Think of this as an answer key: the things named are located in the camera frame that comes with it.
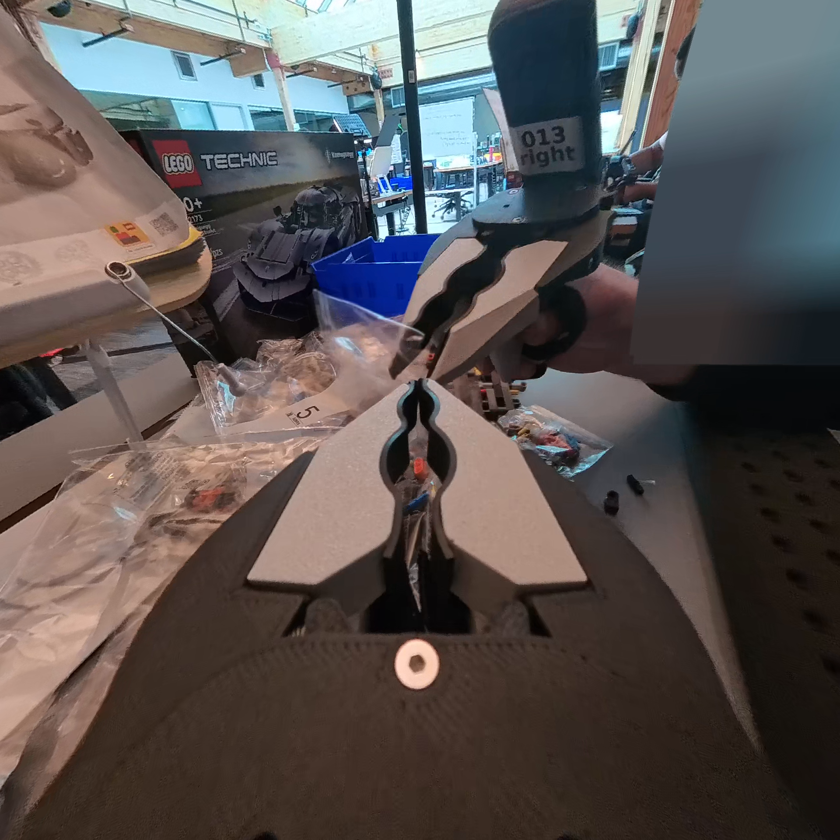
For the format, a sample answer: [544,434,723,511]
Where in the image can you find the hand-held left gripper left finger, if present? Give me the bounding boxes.
[247,382,421,635]

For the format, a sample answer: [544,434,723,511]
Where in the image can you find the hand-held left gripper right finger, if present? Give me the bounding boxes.
[420,379,589,635]

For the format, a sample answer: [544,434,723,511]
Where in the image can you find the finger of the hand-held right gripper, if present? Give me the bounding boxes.
[389,236,491,378]
[425,240,571,386]

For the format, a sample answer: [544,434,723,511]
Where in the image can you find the clear bag of pieces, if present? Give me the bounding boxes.
[312,287,462,593]

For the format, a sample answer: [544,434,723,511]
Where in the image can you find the clear bag of lego wheels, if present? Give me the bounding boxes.
[0,435,317,775]

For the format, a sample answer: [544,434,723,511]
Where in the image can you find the person's right forearm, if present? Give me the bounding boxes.
[646,364,840,435]

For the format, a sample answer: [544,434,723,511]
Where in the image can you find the grey lego chassis assembly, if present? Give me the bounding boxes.
[469,377,526,415]

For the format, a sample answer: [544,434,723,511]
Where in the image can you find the black lego set box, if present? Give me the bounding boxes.
[121,129,369,379]

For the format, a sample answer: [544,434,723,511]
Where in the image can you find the lego instruction booklet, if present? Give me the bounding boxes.
[0,13,208,311]

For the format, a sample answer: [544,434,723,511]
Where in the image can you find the person's right hand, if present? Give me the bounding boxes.
[517,264,698,386]

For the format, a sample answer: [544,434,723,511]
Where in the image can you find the blue plastic bin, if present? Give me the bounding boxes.
[310,232,442,320]

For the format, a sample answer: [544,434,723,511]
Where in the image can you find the brown cardboard sheet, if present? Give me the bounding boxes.
[482,88,520,192]

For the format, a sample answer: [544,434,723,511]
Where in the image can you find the small clear bag coloured pins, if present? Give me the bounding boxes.
[496,406,615,479]

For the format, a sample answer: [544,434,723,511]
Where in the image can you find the whiteboard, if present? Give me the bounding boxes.
[419,98,477,159]

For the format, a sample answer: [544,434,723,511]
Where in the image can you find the clear bag with white label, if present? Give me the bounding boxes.
[196,333,409,438]

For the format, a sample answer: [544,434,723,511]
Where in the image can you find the dark perforated panel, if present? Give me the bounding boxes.
[694,425,840,815]

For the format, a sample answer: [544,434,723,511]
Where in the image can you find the beige book stand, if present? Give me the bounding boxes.
[0,13,215,370]

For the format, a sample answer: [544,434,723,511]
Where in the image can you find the black vertical post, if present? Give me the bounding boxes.
[395,0,429,236]

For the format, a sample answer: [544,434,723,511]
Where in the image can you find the white wire page holder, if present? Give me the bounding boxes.
[104,260,249,396]

